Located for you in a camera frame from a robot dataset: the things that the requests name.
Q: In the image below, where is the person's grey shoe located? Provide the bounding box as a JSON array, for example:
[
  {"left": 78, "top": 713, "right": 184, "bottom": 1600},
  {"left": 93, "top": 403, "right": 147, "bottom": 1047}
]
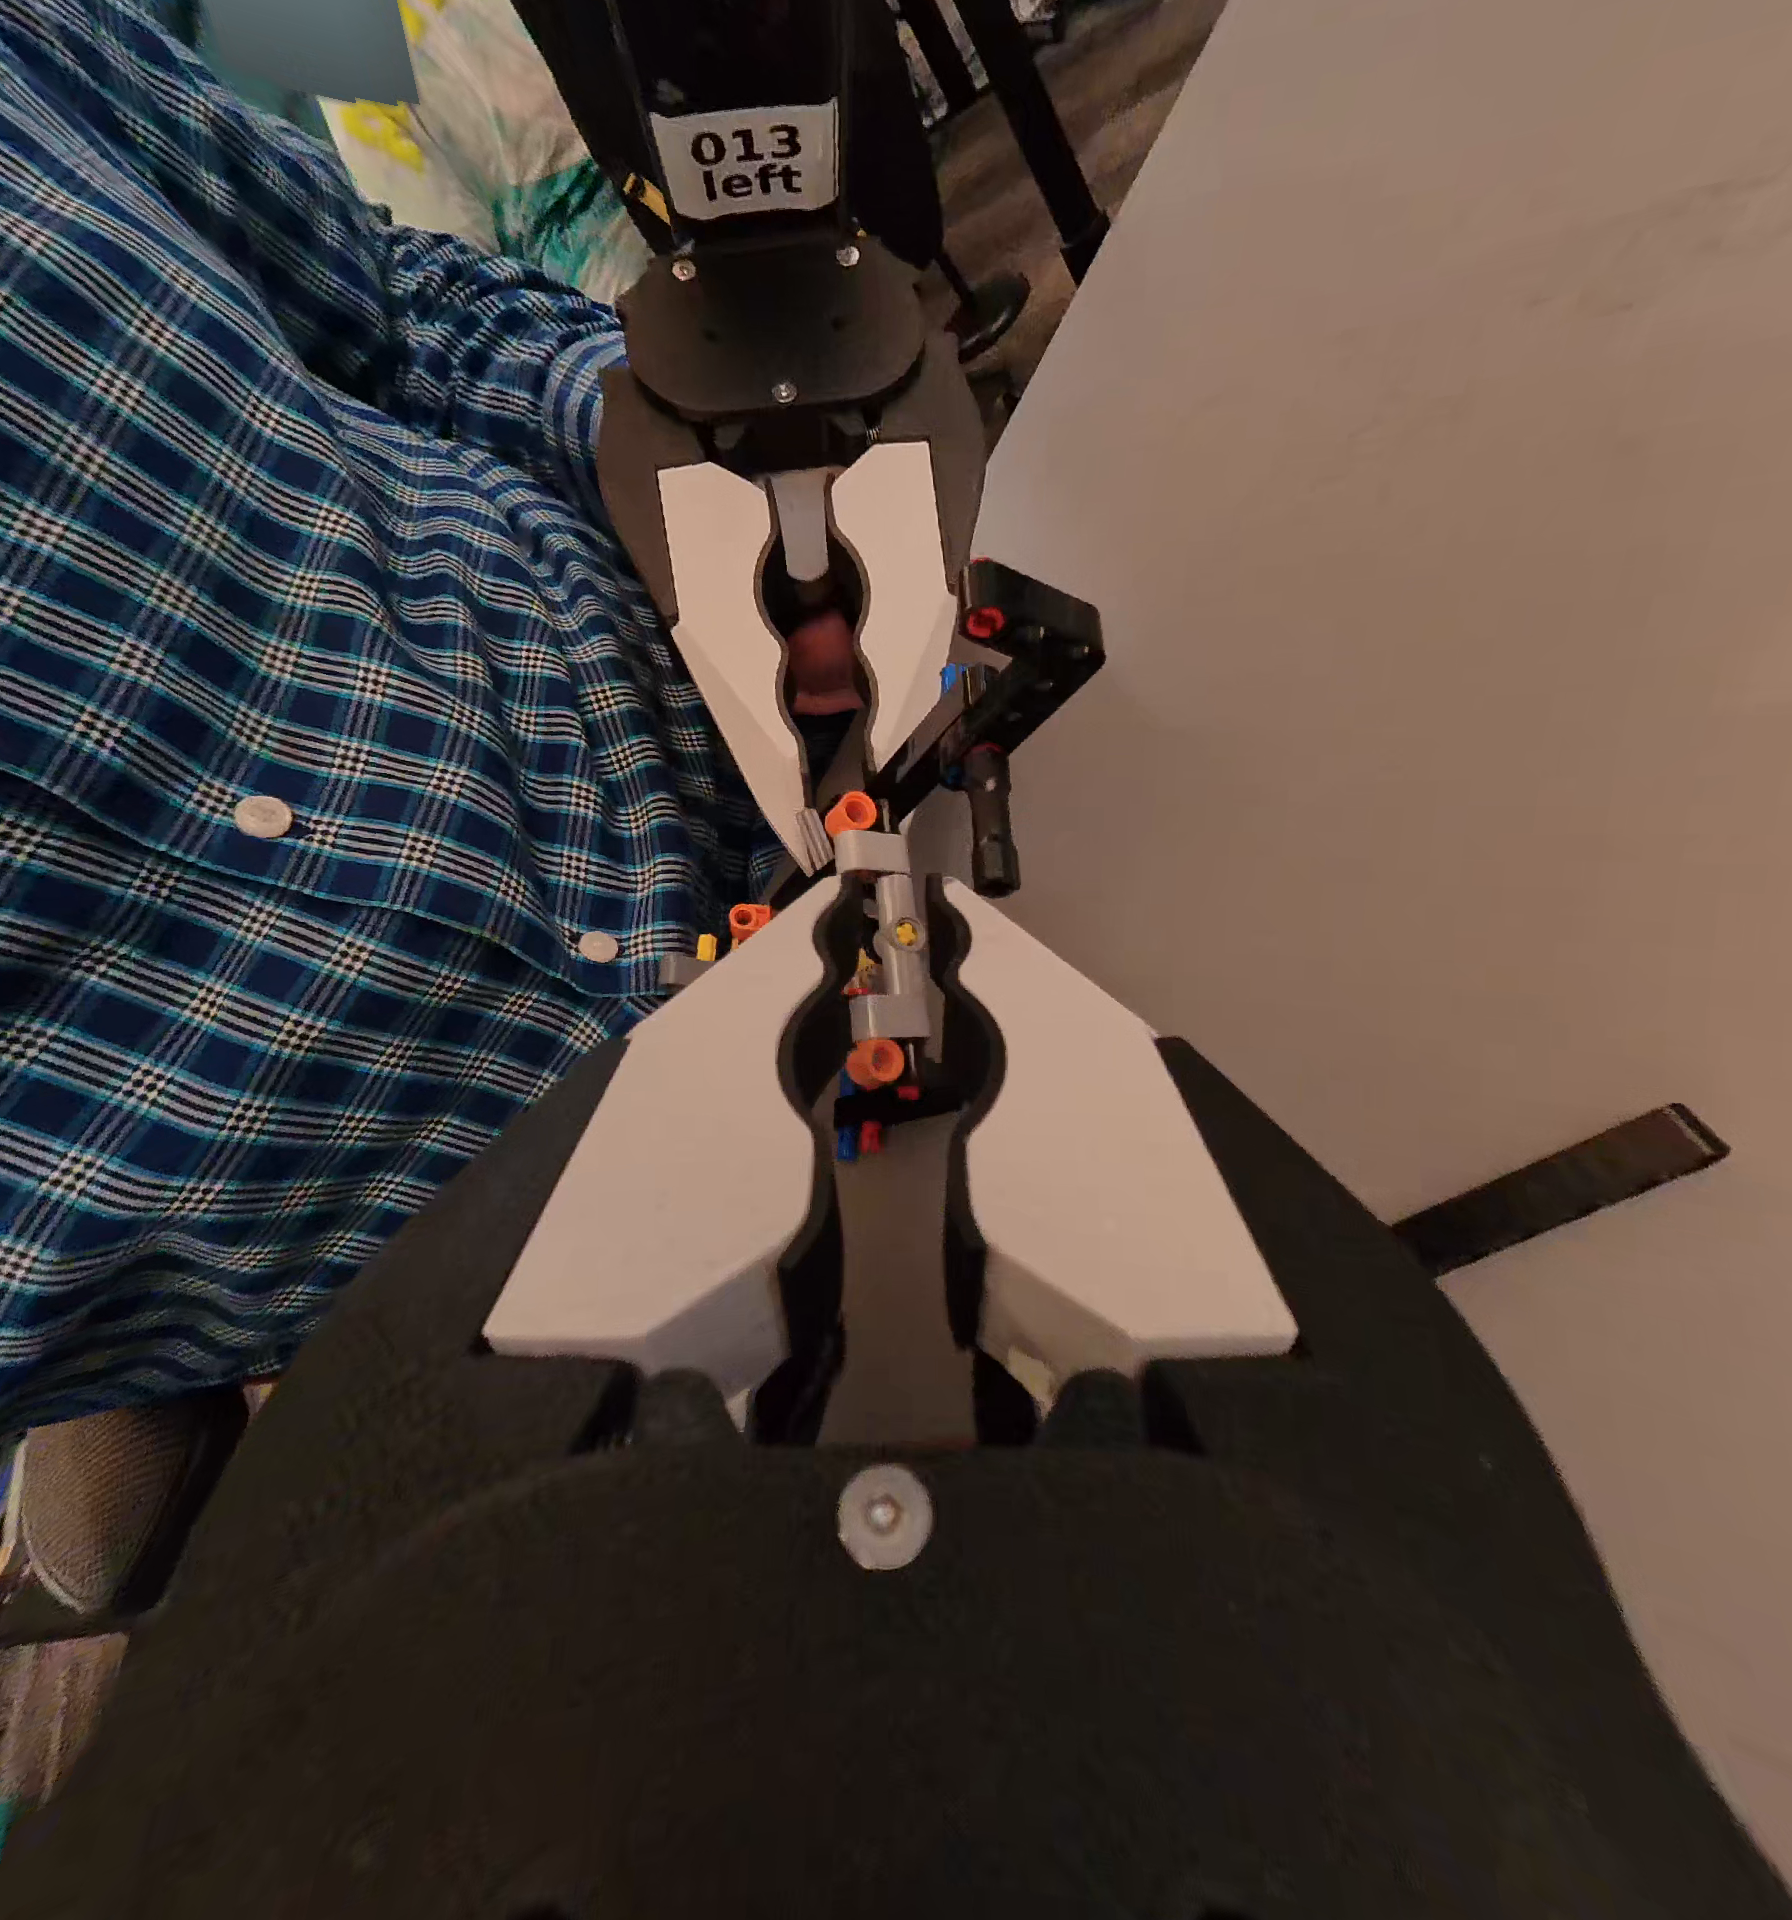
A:
[{"left": 18, "top": 1402, "right": 228, "bottom": 1618}]

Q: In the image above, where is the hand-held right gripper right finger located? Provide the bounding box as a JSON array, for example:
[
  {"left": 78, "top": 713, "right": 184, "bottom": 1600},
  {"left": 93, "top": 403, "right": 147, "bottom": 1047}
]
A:
[{"left": 933, "top": 874, "right": 1300, "bottom": 1441}]

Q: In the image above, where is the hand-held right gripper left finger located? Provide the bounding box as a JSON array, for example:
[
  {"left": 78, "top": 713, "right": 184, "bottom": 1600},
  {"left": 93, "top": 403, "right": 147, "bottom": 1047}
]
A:
[{"left": 483, "top": 874, "right": 845, "bottom": 1441}]

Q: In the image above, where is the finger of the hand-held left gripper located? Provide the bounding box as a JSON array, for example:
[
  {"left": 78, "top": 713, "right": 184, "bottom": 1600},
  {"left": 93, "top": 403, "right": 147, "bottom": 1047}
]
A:
[
  {"left": 656, "top": 459, "right": 817, "bottom": 879},
  {"left": 832, "top": 443, "right": 966, "bottom": 810}
]

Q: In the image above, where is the grey orange-ended lego link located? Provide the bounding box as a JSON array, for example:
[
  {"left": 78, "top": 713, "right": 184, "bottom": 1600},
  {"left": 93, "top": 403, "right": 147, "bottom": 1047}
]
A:
[{"left": 824, "top": 793, "right": 937, "bottom": 1090}]

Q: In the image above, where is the floral printed bag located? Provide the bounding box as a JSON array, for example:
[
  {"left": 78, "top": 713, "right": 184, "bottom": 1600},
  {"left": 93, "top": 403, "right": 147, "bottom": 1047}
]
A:
[{"left": 318, "top": 0, "right": 646, "bottom": 298}]

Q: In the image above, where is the black chair base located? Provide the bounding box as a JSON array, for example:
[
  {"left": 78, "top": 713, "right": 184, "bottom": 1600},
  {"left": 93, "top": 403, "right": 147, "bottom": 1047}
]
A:
[{"left": 937, "top": 263, "right": 1041, "bottom": 369}]

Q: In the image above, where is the person's left forearm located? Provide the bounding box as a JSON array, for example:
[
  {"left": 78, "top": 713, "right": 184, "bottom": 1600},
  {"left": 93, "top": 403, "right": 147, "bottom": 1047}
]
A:
[{"left": 312, "top": 210, "right": 636, "bottom": 512}]

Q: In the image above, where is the black lego chassis assembly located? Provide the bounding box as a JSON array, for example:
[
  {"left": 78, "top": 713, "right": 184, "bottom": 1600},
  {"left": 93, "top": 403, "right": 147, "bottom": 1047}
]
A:
[{"left": 656, "top": 557, "right": 1109, "bottom": 1165}]

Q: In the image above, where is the person's left hand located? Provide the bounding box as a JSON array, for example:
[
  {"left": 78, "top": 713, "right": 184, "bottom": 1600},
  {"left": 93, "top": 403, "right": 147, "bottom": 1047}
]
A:
[{"left": 782, "top": 597, "right": 862, "bottom": 716}]

